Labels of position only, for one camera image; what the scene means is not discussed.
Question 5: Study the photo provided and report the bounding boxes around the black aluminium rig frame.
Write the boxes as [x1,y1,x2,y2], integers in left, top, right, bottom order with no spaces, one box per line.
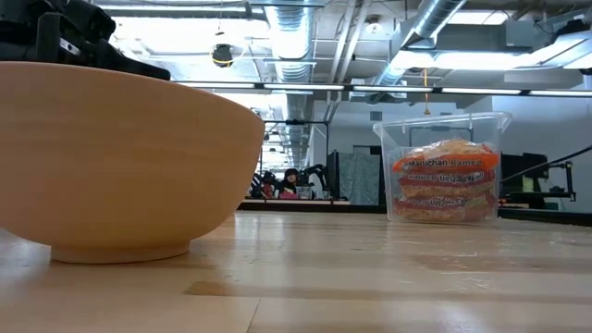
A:
[238,143,592,228]

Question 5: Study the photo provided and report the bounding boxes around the grey curtain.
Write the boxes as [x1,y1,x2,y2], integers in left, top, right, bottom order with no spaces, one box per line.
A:
[339,145,383,207]

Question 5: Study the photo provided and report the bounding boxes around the long ceiling light strip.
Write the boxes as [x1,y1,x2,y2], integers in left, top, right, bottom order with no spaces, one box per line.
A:
[175,80,592,98]

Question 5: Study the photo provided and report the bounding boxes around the clear plastic storage bin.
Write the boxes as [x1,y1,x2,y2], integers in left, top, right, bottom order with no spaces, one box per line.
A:
[372,110,513,227]

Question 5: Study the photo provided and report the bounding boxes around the person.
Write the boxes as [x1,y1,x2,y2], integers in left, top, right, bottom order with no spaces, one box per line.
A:
[277,167,302,201]
[252,170,278,200]

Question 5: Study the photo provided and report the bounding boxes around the slanted silver ventilation duct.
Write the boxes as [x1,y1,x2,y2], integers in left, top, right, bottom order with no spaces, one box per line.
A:
[372,0,468,89]

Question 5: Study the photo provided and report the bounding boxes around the wide silver ventilation duct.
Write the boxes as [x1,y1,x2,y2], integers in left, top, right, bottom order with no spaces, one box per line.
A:
[265,0,318,177]

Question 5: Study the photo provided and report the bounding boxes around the yellow hanging cord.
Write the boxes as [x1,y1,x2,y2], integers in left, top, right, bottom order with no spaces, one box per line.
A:
[419,68,432,117]

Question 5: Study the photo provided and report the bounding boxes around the orange Maruchan ramen packet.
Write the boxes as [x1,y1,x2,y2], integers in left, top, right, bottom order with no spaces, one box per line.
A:
[391,151,501,176]

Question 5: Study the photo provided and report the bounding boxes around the black monitor stand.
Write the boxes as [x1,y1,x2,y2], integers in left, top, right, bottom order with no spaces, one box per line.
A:
[499,151,578,204]

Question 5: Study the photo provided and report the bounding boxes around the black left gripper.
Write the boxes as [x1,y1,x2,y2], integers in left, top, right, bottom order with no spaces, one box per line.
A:
[0,0,172,81]

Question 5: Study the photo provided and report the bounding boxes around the peach-coloured bowl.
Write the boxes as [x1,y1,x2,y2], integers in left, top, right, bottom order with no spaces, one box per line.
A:
[0,60,266,265]

